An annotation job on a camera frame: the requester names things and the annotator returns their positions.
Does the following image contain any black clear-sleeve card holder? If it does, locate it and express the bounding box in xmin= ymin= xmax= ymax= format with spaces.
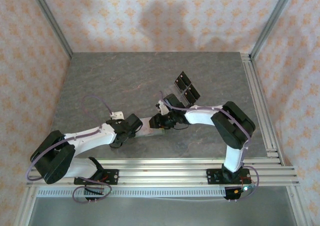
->
xmin=162 ymin=71 xmax=202 ymax=106

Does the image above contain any black left controller board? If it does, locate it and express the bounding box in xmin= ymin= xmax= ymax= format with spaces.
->
xmin=83 ymin=187 xmax=106 ymax=202

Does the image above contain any black controller board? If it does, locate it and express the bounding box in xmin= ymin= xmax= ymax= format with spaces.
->
xmin=83 ymin=187 xmax=106 ymax=202
xmin=223 ymin=184 xmax=256 ymax=202

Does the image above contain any grey metal sheet panel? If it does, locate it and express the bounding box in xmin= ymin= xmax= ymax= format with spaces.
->
xmin=29 ymin=197 xmax=296 ymax=226

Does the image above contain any black right controller board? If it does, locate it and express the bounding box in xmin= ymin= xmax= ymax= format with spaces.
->
xmin=223 ymin=184 xmax=256 ymax=202

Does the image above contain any orange patterned white curtain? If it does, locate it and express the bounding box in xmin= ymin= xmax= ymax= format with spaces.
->
xmin=0 ymin=0 xmax=320 ymax=226

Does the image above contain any white right camera bracket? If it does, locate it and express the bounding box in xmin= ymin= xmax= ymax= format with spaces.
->
xmin=157 ymin=102 xmax=170 ymax=115

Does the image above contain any thin black right gripper wire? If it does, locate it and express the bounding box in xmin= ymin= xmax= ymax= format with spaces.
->
xmin=172 ymin=122 xmax=191 ymax=130

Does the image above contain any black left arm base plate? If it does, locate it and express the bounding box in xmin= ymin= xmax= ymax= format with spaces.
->
xmin=73 ymin=169 xmax=120 ymax=186

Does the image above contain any aluminium mounting rail beam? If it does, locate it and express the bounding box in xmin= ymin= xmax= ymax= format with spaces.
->
xmin=26 ymin=158 xmax=301 ymax=188

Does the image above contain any white slotted cable duct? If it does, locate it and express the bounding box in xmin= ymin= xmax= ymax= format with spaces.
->
xmin=37 ymin=187 xmax=226 ymax=198

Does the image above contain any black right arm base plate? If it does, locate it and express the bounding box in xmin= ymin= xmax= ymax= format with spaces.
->
xmin=206 ymin=168 xmax=251 ymax=185

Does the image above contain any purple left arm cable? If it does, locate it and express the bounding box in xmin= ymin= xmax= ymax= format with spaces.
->
xmin=26 ymin=95 xmax=118 ymax=204

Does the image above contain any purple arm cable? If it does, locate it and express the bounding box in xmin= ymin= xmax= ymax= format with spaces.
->
xmin=159 ymin=90 xmax=260 ymax=203
xmin=26 ymin=95 xmax=118 ymax=204

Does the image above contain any aluminium side table rail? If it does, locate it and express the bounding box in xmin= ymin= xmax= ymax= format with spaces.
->
xmin=241 ymin=53 xmax=286 ymax=167

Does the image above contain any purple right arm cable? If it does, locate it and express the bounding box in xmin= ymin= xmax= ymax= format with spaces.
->
xmin=159 ymin=90 xmax=260 ymax=203

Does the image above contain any aluminium lower frame rail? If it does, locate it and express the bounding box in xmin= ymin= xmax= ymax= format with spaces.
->
xmin=286 ymin=185 xmax=314 ymax=226
xmin=13 ymin=185 xmax=38 ymax=226

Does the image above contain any aluminium frame post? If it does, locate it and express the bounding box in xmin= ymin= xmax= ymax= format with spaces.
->
xmin=26 ymin=0 xmax=75 ymax=59
xmin=249 ymin=0 xmax=299 ymax=59

